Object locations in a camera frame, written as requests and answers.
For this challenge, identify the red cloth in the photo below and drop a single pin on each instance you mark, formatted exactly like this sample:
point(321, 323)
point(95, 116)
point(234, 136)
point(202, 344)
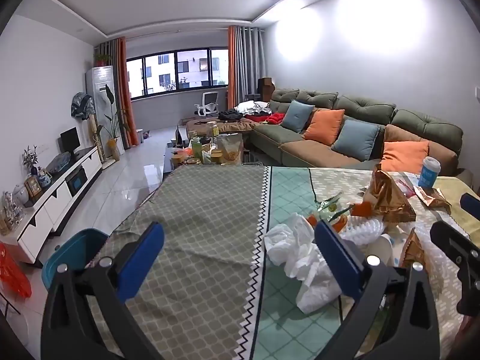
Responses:
point(276, 118)

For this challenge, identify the small plant in blue vase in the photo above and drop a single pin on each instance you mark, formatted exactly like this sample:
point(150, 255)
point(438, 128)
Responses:
point(30, 159)

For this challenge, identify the blue white lidded paper cup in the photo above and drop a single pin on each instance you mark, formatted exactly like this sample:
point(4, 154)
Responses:
point(429, 172)

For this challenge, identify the gold picture frame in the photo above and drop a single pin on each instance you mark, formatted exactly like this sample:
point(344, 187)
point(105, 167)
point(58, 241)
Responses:
point(33, 186)

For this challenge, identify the small gold wrapper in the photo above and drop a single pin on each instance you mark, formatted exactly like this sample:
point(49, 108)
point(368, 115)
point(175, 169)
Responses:
point(412, 249)

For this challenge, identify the small white bin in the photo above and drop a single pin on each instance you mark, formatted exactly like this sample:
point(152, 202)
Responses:
point(140, 135)

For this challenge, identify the clear wrapped gift pack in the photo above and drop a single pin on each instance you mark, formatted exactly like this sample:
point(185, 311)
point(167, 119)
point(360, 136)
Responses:
point(10, 210)

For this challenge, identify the wide black framed window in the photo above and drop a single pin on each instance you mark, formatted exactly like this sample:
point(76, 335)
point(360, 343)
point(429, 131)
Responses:
point(187, 71)

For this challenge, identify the brown wooden box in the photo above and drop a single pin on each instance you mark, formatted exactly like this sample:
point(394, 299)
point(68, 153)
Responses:
point(266, 88)

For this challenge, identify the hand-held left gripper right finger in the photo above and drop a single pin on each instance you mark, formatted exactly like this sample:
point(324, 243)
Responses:
point(335, 258)

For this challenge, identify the blue white porcelain pot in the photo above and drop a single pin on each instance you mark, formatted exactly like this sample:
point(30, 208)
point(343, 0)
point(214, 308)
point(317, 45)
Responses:
point(44, 179)

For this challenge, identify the clear ribbed plastic tray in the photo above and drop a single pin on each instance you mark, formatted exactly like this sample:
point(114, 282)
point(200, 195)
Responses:
point(362, 228)

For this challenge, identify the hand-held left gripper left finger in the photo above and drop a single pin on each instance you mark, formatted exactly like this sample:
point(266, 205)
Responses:
point(144, 258)

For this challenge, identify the patterned green beige tablecloth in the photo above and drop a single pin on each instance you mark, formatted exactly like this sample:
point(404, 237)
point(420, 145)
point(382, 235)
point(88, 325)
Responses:
point(210, 213)

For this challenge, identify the black monitor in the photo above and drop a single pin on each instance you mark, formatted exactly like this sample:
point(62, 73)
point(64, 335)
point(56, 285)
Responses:
point(69, 139)

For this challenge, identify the white ceramic jar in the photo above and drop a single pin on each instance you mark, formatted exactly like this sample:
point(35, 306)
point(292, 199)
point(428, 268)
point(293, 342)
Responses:
point(20, 195)

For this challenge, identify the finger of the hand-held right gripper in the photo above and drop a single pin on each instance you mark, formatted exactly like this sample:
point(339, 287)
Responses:
point(455, 243)
point(471, 203)

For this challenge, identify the black bag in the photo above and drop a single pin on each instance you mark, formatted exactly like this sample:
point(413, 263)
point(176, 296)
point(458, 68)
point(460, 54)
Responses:
point(229, 115)

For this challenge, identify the green foil wrapper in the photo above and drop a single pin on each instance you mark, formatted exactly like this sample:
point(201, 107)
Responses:
point(330, 206)

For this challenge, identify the white standing air conditioner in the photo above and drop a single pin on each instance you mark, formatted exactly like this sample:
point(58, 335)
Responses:
point(98, 78)

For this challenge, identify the orange grey curtain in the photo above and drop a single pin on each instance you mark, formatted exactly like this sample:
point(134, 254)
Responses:
point(122, 90)
point(240, 63)

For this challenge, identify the yellow floor stand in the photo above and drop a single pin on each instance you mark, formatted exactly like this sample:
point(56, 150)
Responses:
point(94, 138)

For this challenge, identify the orange cushion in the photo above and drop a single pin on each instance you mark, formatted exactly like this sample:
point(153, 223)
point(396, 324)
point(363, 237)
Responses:
point(322, 126)
point(403, 156)

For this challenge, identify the small red potted plant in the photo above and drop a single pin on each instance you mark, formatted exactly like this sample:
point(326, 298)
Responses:
point(102, 60)

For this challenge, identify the white plastic bag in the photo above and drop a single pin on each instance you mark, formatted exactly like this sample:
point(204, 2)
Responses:
point(296, 258)

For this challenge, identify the flat gold wrapper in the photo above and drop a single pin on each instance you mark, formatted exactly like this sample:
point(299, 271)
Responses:
point(431, 197)

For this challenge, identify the white black tv cabinet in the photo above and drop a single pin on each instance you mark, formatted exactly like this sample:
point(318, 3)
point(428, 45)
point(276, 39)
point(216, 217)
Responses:
point(56, 198)

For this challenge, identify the green brown sofa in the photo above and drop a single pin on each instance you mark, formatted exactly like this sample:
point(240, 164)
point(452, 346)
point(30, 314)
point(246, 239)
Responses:
point(360, 108)

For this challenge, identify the group of jars and bottles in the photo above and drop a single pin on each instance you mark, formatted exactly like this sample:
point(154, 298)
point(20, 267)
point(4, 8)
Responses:
point(197, 146)

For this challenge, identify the red plastic bag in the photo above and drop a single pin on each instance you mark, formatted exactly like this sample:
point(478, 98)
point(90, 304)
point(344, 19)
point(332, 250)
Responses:
point(13, 273)

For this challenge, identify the fan with patterned cover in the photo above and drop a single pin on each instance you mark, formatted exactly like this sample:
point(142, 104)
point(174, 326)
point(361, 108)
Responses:
point(82, 105)

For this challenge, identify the blue cushion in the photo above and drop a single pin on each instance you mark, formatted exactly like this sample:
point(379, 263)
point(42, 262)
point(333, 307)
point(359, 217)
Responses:
point(296, 116)
point(356, 140)

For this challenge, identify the red plastic packet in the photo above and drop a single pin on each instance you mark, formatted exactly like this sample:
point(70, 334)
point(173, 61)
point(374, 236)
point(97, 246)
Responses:
point(407, 189)

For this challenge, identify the blue patterned bag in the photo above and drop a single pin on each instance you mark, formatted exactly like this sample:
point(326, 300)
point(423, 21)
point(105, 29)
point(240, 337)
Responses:
point(59, 164)

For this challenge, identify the white office chair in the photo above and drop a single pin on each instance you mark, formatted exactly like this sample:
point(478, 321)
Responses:
point(208, 103)

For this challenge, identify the tall leafy potted plant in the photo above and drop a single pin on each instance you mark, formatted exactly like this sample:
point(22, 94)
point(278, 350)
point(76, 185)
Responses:
point(112, 120)

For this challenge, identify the large gold wrapper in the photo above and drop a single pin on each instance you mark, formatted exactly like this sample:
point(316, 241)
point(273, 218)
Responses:
point(390, 198)

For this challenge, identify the beige snack bag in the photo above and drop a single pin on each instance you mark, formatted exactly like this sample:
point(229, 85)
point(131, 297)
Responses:
point(229, 150)

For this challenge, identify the blue plastic trash bin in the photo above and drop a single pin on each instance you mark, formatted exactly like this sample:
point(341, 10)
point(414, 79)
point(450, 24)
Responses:
point(75, 247)

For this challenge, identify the pile of light clothes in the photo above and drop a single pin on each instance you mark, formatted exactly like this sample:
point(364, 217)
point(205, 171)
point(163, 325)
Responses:
point(251, 107)

